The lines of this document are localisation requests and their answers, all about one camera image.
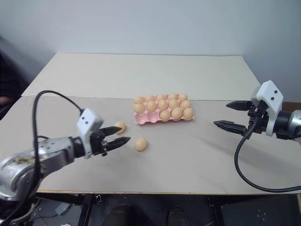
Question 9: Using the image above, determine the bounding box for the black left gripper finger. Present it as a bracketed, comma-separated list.
[103, 126, 122, 137]
[106, 136, 131, 152]

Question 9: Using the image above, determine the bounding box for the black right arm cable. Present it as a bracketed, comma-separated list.
[235, 103, 301, 193]

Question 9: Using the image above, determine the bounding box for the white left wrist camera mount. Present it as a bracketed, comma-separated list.
[76, 108, 104, 160]

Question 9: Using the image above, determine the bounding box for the black flat box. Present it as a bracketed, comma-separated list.
[220, 202, 301, 226]

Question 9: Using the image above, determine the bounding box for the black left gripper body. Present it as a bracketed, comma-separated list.
[90, 128, 109, 158]

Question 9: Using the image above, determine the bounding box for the pink egg tray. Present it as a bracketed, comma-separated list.
[133, 94, 196, 125]

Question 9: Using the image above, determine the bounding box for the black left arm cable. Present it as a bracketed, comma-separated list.
[0, 90, 86, 226]

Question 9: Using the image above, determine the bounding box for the dark rounded shape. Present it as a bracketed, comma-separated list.
[104, 204, 143, 226]
[166, 204, 191, 226]

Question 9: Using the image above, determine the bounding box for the dark bulky background object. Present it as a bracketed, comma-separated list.
[0, 35, 32, 121]

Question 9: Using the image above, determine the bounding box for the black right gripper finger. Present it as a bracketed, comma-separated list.
[213, 120, 247, 136]
[226, 100, 254, 111]

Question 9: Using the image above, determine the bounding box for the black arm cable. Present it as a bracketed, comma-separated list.
[0, 90, 86, 226]
[235, 103, 301, 193]

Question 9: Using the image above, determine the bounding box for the black table frame leg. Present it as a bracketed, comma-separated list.
[37, 193, 102, 226]

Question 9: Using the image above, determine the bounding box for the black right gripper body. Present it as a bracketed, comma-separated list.
[245, 99, 270, 136]

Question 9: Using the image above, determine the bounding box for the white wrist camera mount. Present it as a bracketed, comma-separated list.
[76, 108, 104, 160]
[250, 80, 284, 137]

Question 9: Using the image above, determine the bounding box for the small grey box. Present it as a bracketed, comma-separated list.
[55, 202, 71, 216]

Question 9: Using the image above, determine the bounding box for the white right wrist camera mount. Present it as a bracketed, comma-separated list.
[250, 80, 284, 137]

